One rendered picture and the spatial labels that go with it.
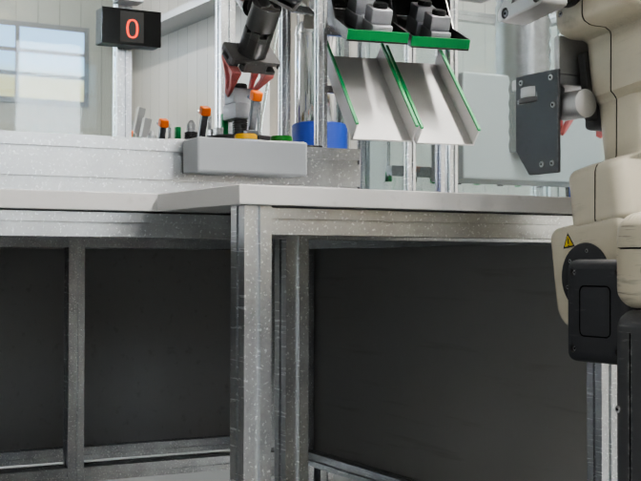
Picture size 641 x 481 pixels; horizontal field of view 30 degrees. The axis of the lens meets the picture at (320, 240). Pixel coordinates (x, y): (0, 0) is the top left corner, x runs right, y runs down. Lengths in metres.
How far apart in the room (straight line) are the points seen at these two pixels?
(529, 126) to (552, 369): 0.91
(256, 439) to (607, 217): 0.61
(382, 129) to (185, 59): 7.91
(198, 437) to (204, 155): 2.01
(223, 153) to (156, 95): 8.74
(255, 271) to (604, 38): 0.64
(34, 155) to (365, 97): 0.77
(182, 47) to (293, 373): 8.34
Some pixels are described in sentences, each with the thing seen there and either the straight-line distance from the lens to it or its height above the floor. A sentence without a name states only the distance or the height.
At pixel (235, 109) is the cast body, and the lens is 2.32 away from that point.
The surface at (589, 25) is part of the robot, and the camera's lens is 1.86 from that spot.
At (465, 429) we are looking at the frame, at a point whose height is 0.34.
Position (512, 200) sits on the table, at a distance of 2.01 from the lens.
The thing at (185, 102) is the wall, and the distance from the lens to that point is 10.22.
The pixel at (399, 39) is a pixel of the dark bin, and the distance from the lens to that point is 2.45.
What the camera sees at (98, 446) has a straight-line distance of 3.80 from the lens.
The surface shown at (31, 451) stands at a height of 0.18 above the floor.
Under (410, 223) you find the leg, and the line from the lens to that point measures 1.91.
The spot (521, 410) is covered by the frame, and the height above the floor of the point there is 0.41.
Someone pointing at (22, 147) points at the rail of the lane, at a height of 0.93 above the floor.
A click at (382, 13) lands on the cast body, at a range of 2.44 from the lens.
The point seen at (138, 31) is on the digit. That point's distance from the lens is 2.40.
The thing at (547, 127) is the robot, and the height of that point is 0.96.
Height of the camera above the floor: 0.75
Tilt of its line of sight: 1 degrees up
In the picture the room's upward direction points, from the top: straight up
